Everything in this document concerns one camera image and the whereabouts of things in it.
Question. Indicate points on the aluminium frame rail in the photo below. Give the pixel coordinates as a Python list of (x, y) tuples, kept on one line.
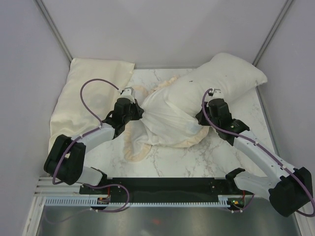
[(49, 186)]

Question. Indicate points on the white ruffled pillowcase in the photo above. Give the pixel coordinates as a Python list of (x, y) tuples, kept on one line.
[(163, 124)]

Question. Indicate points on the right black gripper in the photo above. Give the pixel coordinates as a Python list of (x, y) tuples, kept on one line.
[(201, 117)]

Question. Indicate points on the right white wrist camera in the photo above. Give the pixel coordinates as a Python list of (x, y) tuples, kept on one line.
[(215, 93)]

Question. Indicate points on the shiny metal sheet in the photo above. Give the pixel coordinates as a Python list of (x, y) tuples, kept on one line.
[(258, 220)]

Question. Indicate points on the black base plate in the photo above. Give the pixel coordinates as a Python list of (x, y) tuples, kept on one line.
[(175, 188)]

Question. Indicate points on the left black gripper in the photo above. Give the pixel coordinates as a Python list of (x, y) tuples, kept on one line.
[(138, 111)]

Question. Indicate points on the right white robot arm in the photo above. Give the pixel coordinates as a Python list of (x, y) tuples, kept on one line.
[(285, 201)]

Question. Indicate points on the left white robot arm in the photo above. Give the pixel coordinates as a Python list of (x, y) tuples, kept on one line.
[(65, 161)]

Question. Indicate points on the cream yellow pillow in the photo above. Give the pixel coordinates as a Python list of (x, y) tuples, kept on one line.
[(90, 92)]

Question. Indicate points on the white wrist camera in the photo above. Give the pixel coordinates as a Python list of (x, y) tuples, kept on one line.
[(215, 93), (128, 93)]

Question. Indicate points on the right aluminium corner post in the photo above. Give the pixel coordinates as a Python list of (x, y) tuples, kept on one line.
[(273, 30)]

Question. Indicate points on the white slotted cable duct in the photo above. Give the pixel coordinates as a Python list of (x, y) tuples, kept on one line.
[(220, 201)]

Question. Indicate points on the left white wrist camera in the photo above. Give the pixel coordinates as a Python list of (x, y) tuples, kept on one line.
[(128, 93)]

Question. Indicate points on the aluminium corner post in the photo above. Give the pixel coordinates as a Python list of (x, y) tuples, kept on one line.
[(53, 28), (273, 30)]

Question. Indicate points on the white pillow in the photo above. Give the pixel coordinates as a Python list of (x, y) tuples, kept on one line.
[(232, 75)]

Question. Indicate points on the left aluminium corner post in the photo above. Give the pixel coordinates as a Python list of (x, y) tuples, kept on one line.
[(53, 28)]

